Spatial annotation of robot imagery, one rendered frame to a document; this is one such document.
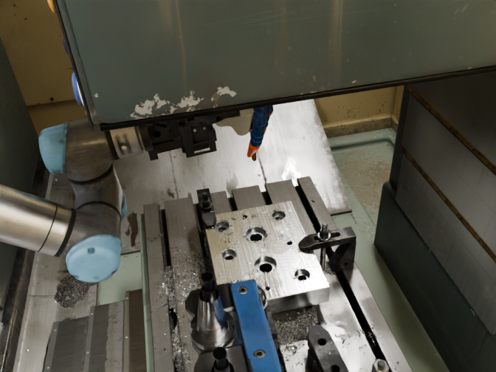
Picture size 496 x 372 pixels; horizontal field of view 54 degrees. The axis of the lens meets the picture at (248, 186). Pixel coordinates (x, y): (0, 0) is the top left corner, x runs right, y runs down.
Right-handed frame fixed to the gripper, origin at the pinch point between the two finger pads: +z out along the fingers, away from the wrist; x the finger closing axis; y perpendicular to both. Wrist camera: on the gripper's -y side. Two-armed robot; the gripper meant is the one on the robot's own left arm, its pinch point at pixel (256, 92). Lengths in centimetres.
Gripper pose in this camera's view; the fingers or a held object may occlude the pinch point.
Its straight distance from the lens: 81.9
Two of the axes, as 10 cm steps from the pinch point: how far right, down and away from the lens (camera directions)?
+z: 9.6, -2.4, 1.4
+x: 2.6, 5.9, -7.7
